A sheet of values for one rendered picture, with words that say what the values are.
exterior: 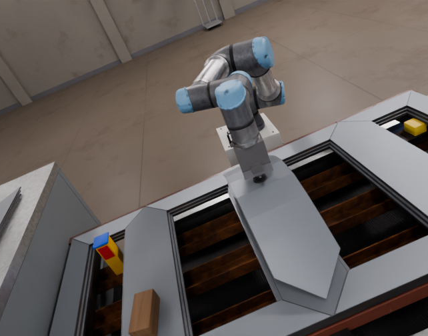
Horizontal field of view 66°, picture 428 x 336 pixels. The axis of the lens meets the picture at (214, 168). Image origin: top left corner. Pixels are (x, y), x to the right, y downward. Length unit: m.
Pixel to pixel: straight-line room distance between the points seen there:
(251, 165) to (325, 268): 0.32
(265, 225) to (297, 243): 0.09
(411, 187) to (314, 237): 0.37
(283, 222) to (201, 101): 0.40
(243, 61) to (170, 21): 8.34
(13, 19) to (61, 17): 1.13
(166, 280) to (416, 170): 0.84
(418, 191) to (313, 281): 0.44
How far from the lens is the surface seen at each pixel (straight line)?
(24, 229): 1.36
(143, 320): 0.97
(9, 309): 1.18
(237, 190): 0.98
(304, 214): 0.91
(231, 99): 0.82
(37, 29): 10.04
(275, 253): 0.87
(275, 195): 0.93
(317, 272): 0.87
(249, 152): 0.90
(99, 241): 1.33
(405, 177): 1.17
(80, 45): 9.85
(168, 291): 1.05
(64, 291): 1.32
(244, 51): 1.28
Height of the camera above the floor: 1.60
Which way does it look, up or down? 31 degrees down
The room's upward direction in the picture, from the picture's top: 24 degrees counter-clockwise
